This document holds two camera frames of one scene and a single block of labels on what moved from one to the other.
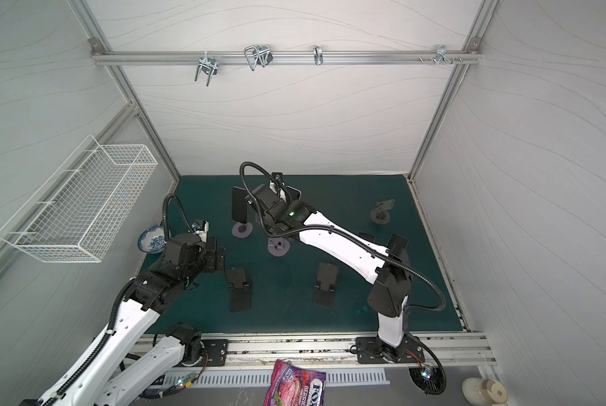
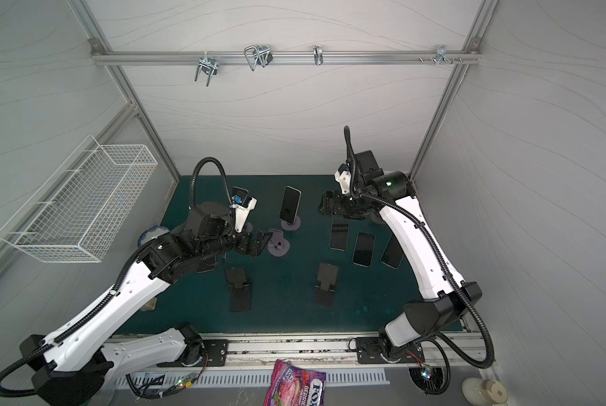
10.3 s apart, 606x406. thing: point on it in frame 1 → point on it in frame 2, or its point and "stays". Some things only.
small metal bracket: [318, 55] stays
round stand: [278, 246] stays
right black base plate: [376, 349] stays
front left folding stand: [240, 286] stays
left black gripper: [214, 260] → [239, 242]
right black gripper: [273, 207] → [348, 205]
